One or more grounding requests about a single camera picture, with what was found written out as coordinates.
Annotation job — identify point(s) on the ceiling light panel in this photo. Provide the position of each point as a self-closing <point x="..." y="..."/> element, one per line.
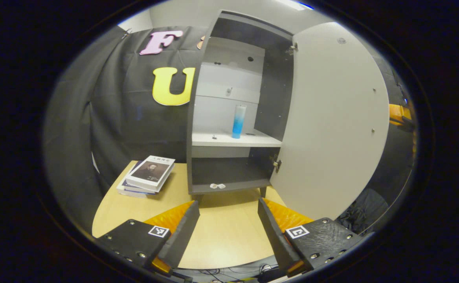
<point x="298" y="4"/>

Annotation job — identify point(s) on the black backdrop cloth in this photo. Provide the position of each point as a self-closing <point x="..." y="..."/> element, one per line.
<point x="107" y="118"/>

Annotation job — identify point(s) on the dark grey cabinet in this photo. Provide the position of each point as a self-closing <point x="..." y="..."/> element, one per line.
<point x="229" y="173"/>

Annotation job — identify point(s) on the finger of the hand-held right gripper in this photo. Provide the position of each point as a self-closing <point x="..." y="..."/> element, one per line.
<point x="397" y="113"/>

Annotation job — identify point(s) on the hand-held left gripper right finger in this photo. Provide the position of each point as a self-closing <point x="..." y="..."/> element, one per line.
<point x="274" y="236"/>

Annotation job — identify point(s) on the white book with portrait cover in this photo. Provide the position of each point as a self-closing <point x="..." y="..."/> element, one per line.
<point x="151" y="171"/>

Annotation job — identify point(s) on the blue and white bottle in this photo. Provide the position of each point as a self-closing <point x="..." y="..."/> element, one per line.
<point x="238" y="122"/>

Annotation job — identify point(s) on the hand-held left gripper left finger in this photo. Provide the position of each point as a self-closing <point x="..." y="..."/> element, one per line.
<point x="182" y="236"/>

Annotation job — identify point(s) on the blue book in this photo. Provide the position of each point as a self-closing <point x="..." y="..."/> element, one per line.
<point x="133" y="188"/>

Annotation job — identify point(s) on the metal door hinge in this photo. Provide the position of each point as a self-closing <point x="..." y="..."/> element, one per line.
<point x="292" y="48"/>
<point x="276" y="164"/>

